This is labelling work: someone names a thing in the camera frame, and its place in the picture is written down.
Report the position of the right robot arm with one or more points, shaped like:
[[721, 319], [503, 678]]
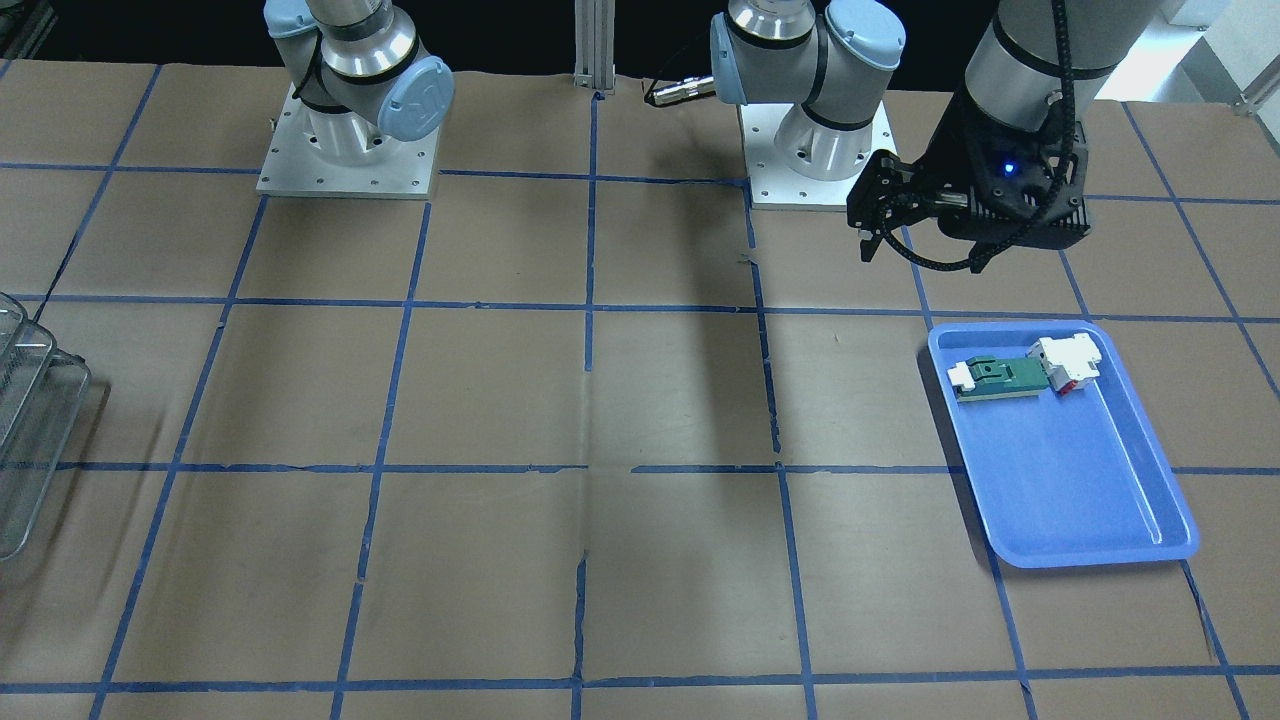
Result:
[[361, 74]]

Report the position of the aluminium frame post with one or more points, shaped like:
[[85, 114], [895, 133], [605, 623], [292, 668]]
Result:
[[595, 32]]

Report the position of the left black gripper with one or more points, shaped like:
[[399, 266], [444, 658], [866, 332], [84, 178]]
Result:
[[948, 150]]

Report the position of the blue plastic tray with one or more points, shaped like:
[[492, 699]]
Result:
[[1063, 480]]

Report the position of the white circuit breaker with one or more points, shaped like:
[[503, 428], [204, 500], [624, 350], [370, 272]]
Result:
[[1069, 363]]

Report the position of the silver wire mesh shelf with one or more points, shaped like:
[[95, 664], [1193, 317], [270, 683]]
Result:
[[42, 392]]

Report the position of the green terminal block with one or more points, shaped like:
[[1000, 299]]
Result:
[[982, 378]]

